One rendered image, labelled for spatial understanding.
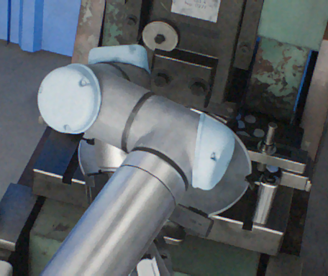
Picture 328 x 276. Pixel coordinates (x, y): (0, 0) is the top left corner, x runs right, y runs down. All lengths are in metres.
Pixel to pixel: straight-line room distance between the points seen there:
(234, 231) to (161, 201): 0.64
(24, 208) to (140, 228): 0.71
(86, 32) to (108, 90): 0.86
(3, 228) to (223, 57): 0.48
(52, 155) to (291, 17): 0.53
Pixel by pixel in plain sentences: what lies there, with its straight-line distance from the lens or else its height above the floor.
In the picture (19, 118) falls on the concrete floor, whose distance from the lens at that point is 2.82.
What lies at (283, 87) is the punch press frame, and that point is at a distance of 1.78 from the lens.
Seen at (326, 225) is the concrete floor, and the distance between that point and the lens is 2.66.
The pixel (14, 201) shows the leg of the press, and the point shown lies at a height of 0.64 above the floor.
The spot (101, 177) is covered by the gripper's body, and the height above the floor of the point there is 1.02.
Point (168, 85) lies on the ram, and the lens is 1.46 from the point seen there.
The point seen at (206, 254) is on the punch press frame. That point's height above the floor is 0.65.
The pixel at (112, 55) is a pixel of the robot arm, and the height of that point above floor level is 1.15.
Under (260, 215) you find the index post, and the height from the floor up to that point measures 0.72.
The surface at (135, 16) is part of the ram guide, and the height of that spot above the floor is 1.04.
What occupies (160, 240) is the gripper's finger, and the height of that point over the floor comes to 0.97.
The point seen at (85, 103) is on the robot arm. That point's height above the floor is 1.17.
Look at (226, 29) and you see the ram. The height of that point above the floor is 1.03.
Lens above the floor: 1.80
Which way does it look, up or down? 42 degrees down
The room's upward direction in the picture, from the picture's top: 10 degrees clockwise
